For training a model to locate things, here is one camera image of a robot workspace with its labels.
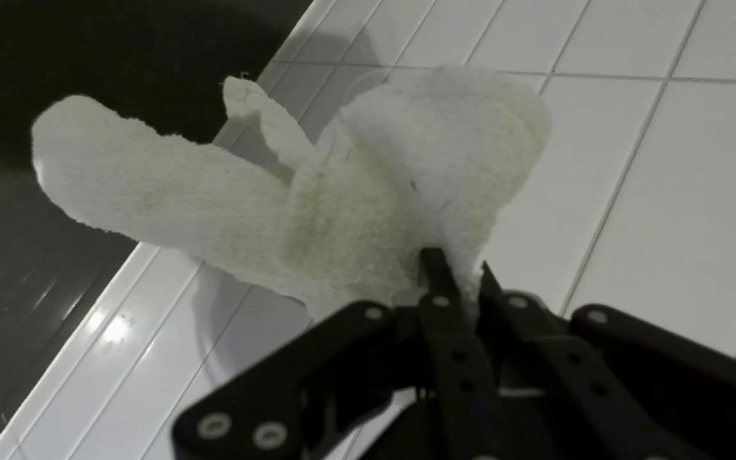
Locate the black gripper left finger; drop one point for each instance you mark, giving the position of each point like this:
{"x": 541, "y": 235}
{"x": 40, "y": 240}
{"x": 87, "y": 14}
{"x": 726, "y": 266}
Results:
{"x": 309, "y": 394}

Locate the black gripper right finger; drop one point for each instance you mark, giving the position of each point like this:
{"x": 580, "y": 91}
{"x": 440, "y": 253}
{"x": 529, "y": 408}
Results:
{"x": 603, "y": 383}

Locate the white towel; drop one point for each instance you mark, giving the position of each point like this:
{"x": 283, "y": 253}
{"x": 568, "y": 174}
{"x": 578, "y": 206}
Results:
{"x": 416, "y": 162}

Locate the black shelf unit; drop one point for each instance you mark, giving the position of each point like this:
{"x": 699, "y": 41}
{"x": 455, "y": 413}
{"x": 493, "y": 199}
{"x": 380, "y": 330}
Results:
{"x": 71, "y": 75}

